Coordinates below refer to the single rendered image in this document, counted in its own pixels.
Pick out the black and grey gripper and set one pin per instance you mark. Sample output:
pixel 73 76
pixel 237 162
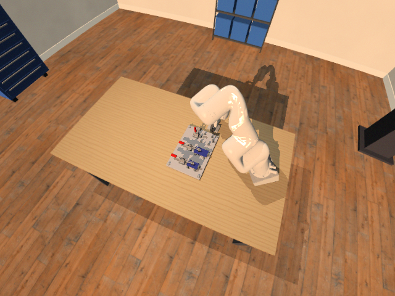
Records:
pixel 214 125

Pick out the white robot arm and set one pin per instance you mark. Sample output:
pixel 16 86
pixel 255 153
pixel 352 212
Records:
pixel 243 148

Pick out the grey toggle clamp with red handle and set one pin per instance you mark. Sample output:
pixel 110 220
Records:
pixel 182 160

